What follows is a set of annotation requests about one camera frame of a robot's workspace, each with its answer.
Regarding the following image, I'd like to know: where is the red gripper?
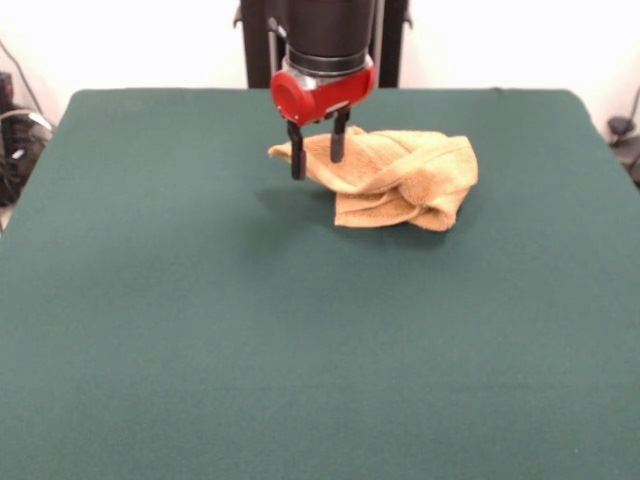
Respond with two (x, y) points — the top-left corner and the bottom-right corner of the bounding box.
(270, 63), (379, 182)

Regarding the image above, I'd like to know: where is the tan terry towel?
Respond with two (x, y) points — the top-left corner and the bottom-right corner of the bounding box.
(267, 125), (480, 233)

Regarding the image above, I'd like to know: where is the dark green tablecloth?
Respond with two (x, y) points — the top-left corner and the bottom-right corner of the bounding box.
(0, 87), (640, 480)

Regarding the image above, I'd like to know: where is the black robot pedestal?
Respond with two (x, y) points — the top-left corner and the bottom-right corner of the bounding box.
(232, 0), (415, 90)

